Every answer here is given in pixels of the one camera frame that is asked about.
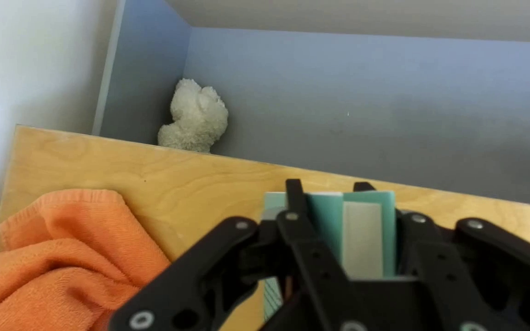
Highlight light wooden cabinet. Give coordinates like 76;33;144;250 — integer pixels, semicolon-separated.
0;123;530;331

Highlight light blue book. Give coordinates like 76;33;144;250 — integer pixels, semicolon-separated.
261;189;400;320

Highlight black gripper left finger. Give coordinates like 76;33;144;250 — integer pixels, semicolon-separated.
107;178;374;331

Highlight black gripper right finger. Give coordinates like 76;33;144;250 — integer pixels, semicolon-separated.
354;180;530;331

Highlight orange towel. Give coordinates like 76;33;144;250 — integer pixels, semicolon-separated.
0;187;175;331

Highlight white plush toy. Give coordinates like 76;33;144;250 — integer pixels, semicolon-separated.
157;77;230;154

